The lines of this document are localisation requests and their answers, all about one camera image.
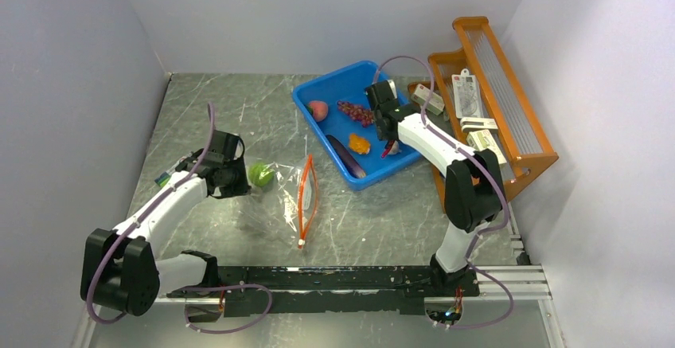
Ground red fake grapes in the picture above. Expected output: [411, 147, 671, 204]
[337, 101, 374, 127]

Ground red fake chili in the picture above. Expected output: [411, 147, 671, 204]
[380, 140, 396, 158]

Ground orange fake carrot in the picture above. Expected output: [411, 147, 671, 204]
[349, 133, 371, 155]

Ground purple fake eggplant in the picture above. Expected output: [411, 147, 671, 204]
[326, 135, 366, 178]

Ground pink fake peach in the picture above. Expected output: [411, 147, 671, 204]
[306, 100, 329, 123]

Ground clear zip bag red seal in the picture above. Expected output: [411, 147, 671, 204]
[238, 154, 320, 250]

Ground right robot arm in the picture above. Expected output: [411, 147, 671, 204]
[365, 80, 507, 295]

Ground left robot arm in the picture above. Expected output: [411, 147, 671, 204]
[80, 131, 251, 316]

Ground green fake pepper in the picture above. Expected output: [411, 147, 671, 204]
[248, 162, 275, 188]

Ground white green small box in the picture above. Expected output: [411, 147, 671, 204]
[411, 84, 445, 115]

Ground marker pen pack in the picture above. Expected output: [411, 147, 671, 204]
[154, 171, 172, 188]

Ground white flat box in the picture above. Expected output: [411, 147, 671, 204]
[459, 117, 498, 134]

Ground clear blister pack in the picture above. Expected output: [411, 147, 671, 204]
[451, 68, 483, 119]

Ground orange wooden rack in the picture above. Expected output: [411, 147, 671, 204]
[427, 16, 559, 201]

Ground white red large box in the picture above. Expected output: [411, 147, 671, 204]
[466, 129, 507, 166]

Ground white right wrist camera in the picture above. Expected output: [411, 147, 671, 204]
[387, 79, 398, 100]

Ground black aluminium base frame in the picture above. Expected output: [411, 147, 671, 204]
[87, 264, 552, 318]

